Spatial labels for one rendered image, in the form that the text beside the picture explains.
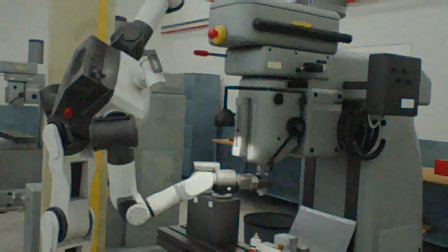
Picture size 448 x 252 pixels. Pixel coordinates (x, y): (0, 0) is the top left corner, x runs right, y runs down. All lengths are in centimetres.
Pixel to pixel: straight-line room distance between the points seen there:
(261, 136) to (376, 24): 534
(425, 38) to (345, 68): 456
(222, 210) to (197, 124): 706
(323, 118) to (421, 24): 477
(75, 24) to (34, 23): 749
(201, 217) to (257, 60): 80
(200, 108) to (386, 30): 383
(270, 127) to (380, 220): 64
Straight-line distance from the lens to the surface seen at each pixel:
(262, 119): 173
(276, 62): 171
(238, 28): 165
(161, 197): 176
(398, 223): 219
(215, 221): 210
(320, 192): 216
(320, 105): 186
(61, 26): 329
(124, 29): 189
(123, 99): 169
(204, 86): 915
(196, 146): 914
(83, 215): 205
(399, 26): 674
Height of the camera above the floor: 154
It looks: 3 degrees down
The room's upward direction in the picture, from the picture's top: 3 degrees clockwise
